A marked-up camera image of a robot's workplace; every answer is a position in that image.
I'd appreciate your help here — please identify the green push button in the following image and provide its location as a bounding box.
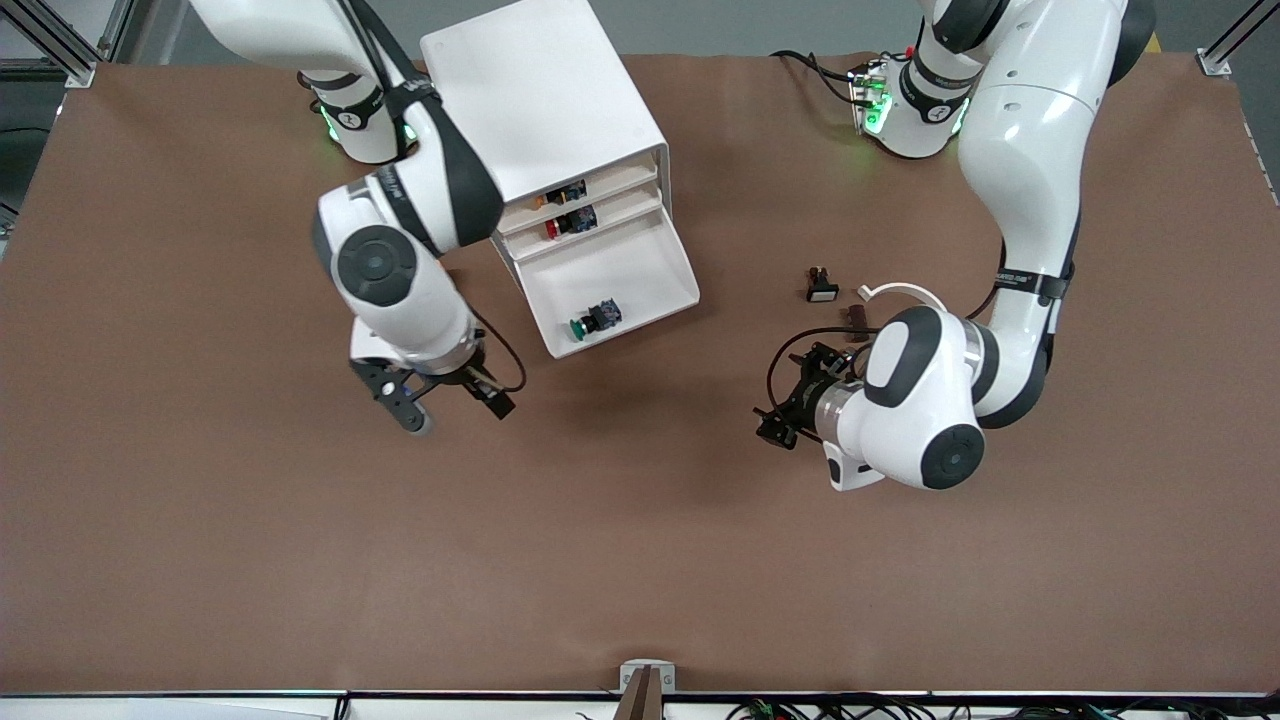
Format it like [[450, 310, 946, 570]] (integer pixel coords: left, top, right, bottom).
[[569, 299, 623, 342]]

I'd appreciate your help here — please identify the white plastic drawer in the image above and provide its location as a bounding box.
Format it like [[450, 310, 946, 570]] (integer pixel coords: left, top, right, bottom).
[[498, 185, 663, 259], [508, 203, 701, 360], [495, 160, 661, 237]]

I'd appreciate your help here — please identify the arm base connector plate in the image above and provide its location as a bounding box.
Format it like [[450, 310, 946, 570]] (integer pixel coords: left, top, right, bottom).
[[848, 58, 893, 136]]

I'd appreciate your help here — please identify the red push button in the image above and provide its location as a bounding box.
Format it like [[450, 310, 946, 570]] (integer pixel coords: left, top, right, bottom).
[[545, 205, 598, 241]]

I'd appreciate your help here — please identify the white drawer cabinet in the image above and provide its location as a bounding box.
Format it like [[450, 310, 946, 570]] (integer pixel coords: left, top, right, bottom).
[[419, 0, 671, 291]]

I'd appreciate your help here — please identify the brown paper table cover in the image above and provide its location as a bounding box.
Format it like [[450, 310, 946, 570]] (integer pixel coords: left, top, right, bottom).
[[0, 50, 1280, 696]]

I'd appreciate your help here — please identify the white curved plastic bracket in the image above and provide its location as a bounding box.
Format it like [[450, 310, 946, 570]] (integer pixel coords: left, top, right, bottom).
[[858, 282, 948, 314]]

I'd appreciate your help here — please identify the black cable bundle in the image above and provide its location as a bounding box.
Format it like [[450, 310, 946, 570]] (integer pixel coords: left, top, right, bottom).
[[725, 693, 1280, 720]]

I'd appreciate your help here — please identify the black arm base cable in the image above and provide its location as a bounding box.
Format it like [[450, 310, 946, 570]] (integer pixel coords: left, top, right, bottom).
[[770, 48, 863, 106]]

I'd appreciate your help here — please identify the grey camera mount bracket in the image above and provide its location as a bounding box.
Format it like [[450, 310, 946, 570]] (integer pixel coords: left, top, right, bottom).
[[615, 659, 678, 720]]

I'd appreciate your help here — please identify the aluminium frame profile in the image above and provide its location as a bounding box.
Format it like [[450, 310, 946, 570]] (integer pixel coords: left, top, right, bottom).
[[1197, 0, 1280, 77], [0, 0, 136, 89]]

